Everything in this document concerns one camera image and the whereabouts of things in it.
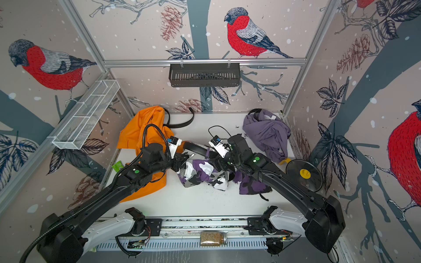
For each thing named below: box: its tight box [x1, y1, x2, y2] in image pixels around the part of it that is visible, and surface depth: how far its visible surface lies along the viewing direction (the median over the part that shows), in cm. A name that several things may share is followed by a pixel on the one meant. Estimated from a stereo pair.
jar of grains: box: [200, 231, 228, 247], surface depth 68 cm
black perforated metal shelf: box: [168, 63, 241, 88], surface depth 95 cm
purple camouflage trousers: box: [177, 147, 273, 195], surface depth 77 cm
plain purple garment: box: [242, 109, 292, 164], surface depth 102 cm
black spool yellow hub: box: [286, 158, 324, 192], surface depth 80 cm
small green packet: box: [111, 160, 124, 173], surface depth 96 cm
